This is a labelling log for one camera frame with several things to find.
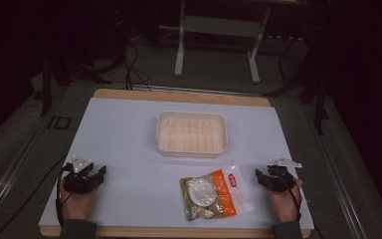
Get person's left hand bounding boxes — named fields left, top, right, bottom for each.
left=59, top=177, right=99, bottom=222

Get power strip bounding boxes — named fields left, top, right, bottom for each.
left=266, top=34, right=304, bottom=43

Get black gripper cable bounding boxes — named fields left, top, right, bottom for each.
left=278, top=170, right=303, bottom=223
left=55, top=168, right=75, bottom=229

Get white table mat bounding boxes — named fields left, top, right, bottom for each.
left=38, top=97, right=315, bottom=231

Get cream plastic tray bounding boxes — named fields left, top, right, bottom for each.
left=155, top=110, right=229, bottom=159

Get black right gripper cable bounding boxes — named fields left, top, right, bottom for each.
left=278, top=170, right=303, bottom=223

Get black stand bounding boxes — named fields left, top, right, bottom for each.
left=39, top=54, right=73, bottom=118
left=297, top=63, right=330, bottom=136

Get black floor bracket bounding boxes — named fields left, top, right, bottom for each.
left=47, top=116, right=72, bottom=130

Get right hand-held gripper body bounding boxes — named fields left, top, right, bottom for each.
left=266, top=156, right=303, bottom=194

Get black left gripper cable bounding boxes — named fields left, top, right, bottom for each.
left=55, top=168, right=75, bottom=229

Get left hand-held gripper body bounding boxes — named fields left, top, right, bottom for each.
left=62, top=154, right=96, bottom=195

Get person's right hand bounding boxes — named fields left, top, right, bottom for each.
left=266, top=178, right=304, bottom=223

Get white metal stand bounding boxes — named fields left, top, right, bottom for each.
left=173, top=0, right=273, bottom=85

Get grey metal floor rail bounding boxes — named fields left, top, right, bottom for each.
left=312, top=130, right=371, bottom=239
left=0, top=123, right=49, bottom=230

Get black floor cables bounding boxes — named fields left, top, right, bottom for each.
left=122, top=42, right=153, bottom=93

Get orange and clear snack packet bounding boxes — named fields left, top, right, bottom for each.
left=178, top=164, right=257, bottom=223

